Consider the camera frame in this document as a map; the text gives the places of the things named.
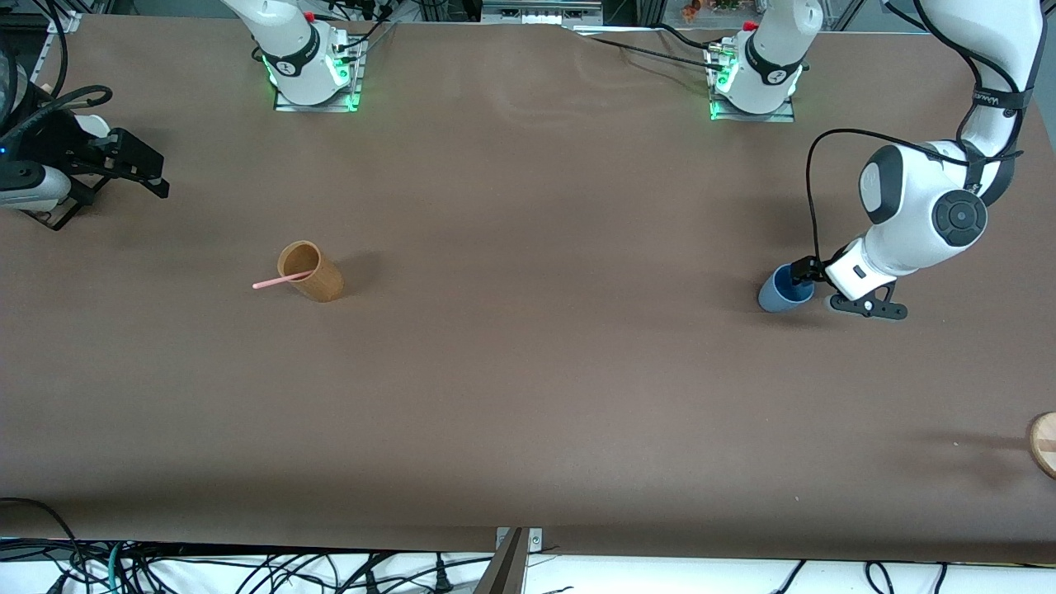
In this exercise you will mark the pink chopstick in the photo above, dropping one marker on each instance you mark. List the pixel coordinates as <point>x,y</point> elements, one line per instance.
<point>272,283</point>

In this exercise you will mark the grey power strip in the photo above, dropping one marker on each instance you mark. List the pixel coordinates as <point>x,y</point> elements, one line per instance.
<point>536,12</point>

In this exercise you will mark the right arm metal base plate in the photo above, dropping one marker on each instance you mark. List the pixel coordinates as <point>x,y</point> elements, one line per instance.
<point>313,108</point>

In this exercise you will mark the round wooden board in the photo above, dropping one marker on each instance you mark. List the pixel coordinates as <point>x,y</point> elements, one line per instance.
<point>1046,445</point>

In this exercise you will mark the brown bamboo cup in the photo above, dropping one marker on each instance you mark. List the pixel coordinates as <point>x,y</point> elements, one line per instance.
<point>322,280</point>

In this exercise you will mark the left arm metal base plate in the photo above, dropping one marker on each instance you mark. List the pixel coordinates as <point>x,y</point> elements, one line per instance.
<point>759,118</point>

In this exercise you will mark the silver metal bracket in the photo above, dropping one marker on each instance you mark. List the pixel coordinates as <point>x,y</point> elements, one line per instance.
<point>536,540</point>

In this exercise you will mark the blue plastic cup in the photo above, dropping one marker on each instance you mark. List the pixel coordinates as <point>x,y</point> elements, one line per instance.
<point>771,297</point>

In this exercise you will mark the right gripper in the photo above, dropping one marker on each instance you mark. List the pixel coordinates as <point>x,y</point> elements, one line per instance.
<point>73,149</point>

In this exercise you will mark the dark grey metal bar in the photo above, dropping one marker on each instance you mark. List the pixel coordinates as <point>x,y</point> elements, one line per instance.
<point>505,573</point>

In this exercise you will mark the silver corner bracket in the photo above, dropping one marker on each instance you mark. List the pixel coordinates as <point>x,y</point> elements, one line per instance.
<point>64,23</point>

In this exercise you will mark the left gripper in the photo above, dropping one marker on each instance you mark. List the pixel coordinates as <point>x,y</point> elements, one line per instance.
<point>803,270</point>

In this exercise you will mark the black frame stand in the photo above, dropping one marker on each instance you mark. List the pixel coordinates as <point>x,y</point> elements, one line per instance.
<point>51,221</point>

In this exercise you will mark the small orange object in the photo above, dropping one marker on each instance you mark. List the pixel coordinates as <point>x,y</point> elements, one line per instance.
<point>691,10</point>

